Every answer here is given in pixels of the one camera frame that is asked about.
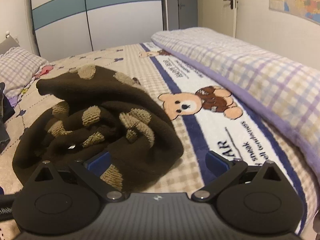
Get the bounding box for bear printed blanket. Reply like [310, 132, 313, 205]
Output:
[0, 42, 320, 240]

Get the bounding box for pink cloth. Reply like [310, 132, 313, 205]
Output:
[35, 65, 54, 78]

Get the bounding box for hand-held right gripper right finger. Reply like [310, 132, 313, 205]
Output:
[192, 151, 293, 202]

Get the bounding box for grey headboard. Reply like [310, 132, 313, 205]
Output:
[0, 35, 20, 55]

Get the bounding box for dark blue jeans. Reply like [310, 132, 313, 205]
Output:
[0, 122, 11, 153]

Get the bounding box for navy garment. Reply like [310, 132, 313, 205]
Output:
[0, 100, 16, 124]

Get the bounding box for white door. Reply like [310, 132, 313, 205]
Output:
[197, 0, 237, 38]

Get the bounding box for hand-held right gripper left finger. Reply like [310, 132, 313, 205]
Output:
[25, 151, 127, 202]

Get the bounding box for purple plaid quilt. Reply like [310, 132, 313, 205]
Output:
[151, 27, 320, 180]

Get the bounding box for brown flower-patterned sweater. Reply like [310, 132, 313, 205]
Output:
[12, 65, 184, 193]

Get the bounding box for sliding door wardrobe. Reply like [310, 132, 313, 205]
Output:
[24, 0, 168, 57]

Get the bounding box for grey door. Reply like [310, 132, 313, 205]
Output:
[164, 0, 199, 30]

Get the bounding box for purple plaid pillow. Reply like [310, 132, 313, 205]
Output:
[0, 47, 49, 98]

